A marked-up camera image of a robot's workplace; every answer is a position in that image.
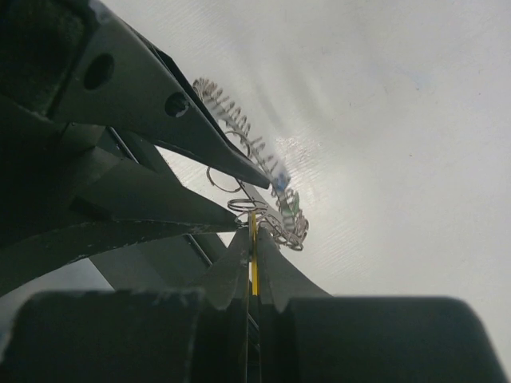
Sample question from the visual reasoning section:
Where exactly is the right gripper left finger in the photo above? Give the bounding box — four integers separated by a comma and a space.
1, 228, 252, 382

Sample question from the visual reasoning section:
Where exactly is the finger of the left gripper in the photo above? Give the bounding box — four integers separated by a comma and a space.
1, 160, 238, 294

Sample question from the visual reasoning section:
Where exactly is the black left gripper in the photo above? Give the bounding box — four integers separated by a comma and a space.
1, 1, 270, 247

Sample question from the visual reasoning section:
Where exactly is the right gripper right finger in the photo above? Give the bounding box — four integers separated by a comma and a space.
256, 229, 507, 382

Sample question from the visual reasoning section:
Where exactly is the green key tag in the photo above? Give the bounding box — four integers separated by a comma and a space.
279, 189, 300, 216

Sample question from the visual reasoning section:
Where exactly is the large metal keyring with rings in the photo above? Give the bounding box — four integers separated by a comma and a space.
192, 77, 309, 251

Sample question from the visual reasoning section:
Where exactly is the blue key tag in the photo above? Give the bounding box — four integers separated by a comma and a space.
274, 172, 291, 192

